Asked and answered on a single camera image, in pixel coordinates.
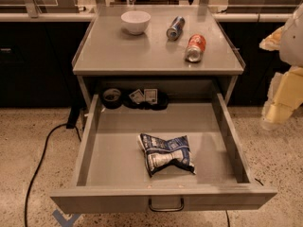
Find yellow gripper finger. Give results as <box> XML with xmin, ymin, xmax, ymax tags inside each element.
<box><xmin>260</xmin><ymin>67</ymin><xmax>303</xmax><ymax>131</ymax></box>
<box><xmin>259</xmin><ymin>26</ymin><xmax>283</xmax><ymax>51</ymax></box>

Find blue chip bag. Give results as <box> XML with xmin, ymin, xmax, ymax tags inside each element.
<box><xmin>138</xmin><ymin>133</ymin><xmax>195</xmax><ymax>177</ymax></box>

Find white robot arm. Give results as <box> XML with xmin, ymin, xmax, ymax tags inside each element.
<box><xmin>259</xmin><ymin>4</ymin><xmax>303</xmax><ymax>131</ymax></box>

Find grey open drawer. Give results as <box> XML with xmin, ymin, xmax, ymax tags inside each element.
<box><xmin>51</xmin><ymin>94</ymin><xmax>276</xmax><ymax>214</ymax></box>

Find grey cabinet counter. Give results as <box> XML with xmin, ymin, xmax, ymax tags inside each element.
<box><xmin>73</xmin><ymin>6</ymin><xmax>243</xmax><ymax>104</ymax></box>

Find orange soda can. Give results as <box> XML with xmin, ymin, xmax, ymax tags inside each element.
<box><xmin>185</xmin><ymin>34</ymin><xmax>206</xmax><ymax>62</ymax></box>

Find blue soda can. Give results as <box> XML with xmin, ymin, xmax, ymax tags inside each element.
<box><xmin>167</xmin><ymin>16</ymin><xmax>186</xmax><ymax>41</ymax></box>

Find black bundle with labels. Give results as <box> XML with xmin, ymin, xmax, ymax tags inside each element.
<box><xmin>122</xmin><ymin>89</ymin><xmax>169</xmax><ymax>111</ymax></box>

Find white bowl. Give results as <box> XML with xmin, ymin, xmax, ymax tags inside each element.
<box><xmin>121</xmin><ymin>10</ymin><xmax>151</xmax><ymax>35</ymax></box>

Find black tape roll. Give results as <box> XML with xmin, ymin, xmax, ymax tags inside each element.
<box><xmin>101</xmin><ymin>88</ymin><xmax>122</xmax><ymax>109</ymax></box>

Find dark background cabinets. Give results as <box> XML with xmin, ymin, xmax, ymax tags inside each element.
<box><xmin>0</xmin><ymin>22</ymin><xmax>89</xmax><ymax>108</ymax></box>

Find blue floor tape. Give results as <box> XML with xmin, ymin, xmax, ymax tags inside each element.
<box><xmin>53</xmin><ymin>210</ymin><xmax>80</xmax><ymax>227</ymax></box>

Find black drawer handle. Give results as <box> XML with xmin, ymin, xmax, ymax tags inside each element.
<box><xmin>148</xmin><ymin>198</ymin><xmax>185</xmax><ymax>213</ymax></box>

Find black power cable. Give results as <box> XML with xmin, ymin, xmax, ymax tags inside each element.
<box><xmin>24</xmin><ymin>105</ymin><xmax>82</xmax><ymax>227</ymax></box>

